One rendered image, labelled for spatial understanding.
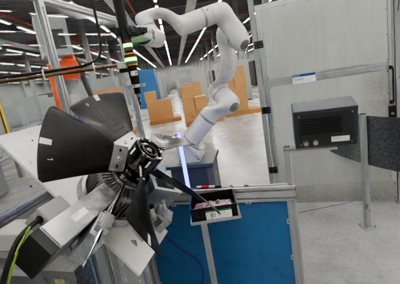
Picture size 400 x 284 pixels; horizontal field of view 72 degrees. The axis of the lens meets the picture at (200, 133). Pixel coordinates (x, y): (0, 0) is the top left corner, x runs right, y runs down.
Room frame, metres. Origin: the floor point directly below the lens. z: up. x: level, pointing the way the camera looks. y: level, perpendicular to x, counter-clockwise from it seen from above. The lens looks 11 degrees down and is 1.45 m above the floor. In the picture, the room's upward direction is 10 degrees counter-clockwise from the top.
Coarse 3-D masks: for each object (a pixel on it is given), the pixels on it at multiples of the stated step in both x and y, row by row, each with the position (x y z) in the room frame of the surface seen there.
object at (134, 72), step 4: (128, 68) 1.07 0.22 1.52; (132, 68) 1.06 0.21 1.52; (136, 68) 1.07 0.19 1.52; (132, 72) 1.06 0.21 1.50; (136, 72) 1.07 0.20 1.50; (132, 76) 1.06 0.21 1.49; (136, 76) 1.06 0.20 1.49; (132, 80) 1.06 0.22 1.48; (136, 80) 1.06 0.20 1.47; (132, 84) 1.06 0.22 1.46; (136, 88) 1.06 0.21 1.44; (136, 92) 1.06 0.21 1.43; (140, 92) 1.07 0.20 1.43
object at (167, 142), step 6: (150, 138) 1.27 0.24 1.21; (156, 138) 1.27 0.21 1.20; (162, 138) 1.27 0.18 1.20; (168, 138) 1.27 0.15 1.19; (174, 138) 1.28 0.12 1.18; (180, 138) 1.30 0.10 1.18; (156, 144) 1.18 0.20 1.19; (162, 144) 1.17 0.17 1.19; (168, 144) 1.17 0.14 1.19; (174, 144) 1.18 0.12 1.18; (180, 144) 1.19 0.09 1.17; (186, 144) 1.22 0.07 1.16; (192, 144) 1.25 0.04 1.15; (162, 150) 1.09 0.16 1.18
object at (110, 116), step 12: (108, 96) 1.17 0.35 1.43; (120, 96) 1.19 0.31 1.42; (72, 108) 1.08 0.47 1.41; (84, 108) 1.09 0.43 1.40; (96, 108) 1.10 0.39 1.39; (108, 108) 1.11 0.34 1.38; (120, 108) 1.13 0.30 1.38; (84, 120) 1.06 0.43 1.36; (96, 120) 1.07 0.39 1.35; (108, 120) 1.07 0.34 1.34; (120, 120) 1.08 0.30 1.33; (108, 132) 1.04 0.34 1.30; (120, 132) 1.05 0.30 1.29
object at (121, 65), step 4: (120, 64) 1.05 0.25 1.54; (124, 64) 1.05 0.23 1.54; (120, 68) 1.05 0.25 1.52; (124, 68) 1.05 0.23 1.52; (120, 72) 1.04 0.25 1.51; (124, 72) 1.05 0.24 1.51; (128, 72) 1.06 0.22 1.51; (124, 76) 1.05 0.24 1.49; (128, 76) 1.05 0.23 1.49; (124, 80) 1.07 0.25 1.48; (128, 80) 1.05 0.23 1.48; (128, 84) 1.05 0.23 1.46; (136, 84) 1.04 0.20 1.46; (140, 84) 1.05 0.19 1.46; (144, 84) 1.07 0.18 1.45; (128, 88) 1.05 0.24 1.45
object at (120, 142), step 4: (132, 132) 1.05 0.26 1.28; (124, 136) 1.04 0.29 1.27; (128, 136) 1.04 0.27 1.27; (132, 136) 1.04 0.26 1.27; (120, 140) 1.03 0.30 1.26; (124, 140) 1.03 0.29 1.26; (128, 140) 1.03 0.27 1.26; (132, 140) 1.03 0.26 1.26; (116, 144) 1.02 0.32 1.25; (120, 144) 1.02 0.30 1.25; (124, 144) 1.02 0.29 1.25; (128, 144) 1.02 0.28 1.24; (132, 144) 1.02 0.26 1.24
